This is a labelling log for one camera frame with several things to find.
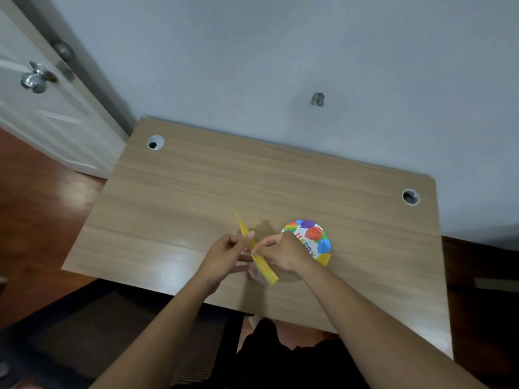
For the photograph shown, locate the person's right hand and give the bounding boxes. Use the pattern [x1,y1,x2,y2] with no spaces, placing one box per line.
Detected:
[251,232,315,277]

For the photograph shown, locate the person's left hand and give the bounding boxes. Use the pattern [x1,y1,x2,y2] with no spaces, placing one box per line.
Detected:
[198,230,256,295]

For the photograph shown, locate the yellow paper plate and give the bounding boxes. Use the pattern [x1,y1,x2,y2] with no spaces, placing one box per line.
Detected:
[235,213,280,285]

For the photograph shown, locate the person's right forearm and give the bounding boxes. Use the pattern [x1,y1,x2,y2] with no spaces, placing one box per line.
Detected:
[299,259,489,389]

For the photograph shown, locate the person's left forearm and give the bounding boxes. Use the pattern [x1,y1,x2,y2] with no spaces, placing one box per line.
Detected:
[88,274,220,389]

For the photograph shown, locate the clear plastic wrapper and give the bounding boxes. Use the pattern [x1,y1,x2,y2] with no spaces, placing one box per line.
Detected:
[247,261,270,285]

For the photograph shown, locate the balloon print paper plate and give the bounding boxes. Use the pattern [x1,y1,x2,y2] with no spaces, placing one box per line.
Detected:
[281,219,333,267]

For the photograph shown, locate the person's bare leg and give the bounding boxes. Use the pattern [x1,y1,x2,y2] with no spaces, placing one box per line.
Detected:
[236,315,339,355]

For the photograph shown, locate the person's black shorts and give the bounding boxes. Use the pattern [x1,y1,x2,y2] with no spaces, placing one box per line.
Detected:
[203,317,371,389]

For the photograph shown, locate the dark floor rug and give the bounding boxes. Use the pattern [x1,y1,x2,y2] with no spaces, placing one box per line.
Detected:
[0,279,244,389]

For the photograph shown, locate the white panel door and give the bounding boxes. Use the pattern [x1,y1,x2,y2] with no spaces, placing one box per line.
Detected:
[0,0,129,179]

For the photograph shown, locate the white baseboard strip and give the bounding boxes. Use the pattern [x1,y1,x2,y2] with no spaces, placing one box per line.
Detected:
[474,277,519,294]

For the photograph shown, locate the dark round door knob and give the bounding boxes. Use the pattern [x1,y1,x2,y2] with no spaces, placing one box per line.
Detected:
[53,40,76,63]

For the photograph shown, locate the silver round door knob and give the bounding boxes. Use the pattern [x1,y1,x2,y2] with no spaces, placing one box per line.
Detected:
[20,61,58,94]

